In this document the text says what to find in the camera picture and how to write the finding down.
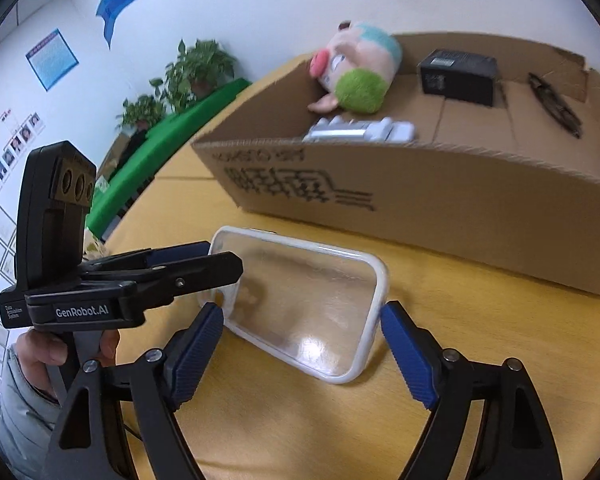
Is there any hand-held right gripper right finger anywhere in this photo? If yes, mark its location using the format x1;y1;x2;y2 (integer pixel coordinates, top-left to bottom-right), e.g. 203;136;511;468
380;300;565;480

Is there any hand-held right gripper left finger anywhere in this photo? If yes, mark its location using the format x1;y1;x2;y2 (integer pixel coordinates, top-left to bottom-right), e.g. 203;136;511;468
44;301;225;480

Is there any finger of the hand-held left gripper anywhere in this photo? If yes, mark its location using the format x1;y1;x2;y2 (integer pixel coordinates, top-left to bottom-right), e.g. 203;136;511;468
82;240;214;274
82;252;245;312

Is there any clear white-rimmed phone case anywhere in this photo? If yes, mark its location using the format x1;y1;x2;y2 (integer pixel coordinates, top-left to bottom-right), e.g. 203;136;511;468
197;226;391;385

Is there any brown cardboard box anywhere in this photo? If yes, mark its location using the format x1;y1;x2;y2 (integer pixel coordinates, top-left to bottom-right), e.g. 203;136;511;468
191;32;600;302

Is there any white power strip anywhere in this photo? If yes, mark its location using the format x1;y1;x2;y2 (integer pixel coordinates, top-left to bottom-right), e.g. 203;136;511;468
302;116;417;144

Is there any black power adapter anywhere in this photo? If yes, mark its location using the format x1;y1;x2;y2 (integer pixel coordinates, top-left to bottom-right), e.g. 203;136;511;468
417;49;499;107

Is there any dark brown hair clip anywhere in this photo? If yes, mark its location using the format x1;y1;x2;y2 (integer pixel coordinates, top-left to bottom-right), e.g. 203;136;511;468
527;72;585;139

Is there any person's left forearm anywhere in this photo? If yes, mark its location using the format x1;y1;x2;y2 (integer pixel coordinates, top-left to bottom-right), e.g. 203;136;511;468
0;345;70;462

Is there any yellow wooden desktop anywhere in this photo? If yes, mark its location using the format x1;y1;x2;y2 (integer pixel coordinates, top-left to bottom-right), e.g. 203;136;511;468
100;55;600;480

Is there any person's left hand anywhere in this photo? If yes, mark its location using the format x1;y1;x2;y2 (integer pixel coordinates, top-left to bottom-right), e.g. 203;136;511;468
17;327;121;405

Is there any small potted green plant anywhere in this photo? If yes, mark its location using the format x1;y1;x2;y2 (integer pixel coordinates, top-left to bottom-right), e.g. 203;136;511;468
115;95;169;134

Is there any large potted green plant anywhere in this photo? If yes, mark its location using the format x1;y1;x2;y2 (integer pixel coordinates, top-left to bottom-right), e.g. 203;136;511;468
150;39;239;114

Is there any pink pig plush toy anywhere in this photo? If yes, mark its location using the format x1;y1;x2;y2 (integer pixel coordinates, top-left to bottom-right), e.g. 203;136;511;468
307;21;405;115

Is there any wall photo board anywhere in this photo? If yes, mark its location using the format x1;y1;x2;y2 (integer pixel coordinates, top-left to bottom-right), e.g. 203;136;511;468
0;107;46;376

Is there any blue framed wall notice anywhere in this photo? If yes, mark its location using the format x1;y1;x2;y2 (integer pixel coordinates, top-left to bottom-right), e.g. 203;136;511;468
25;28;79;92

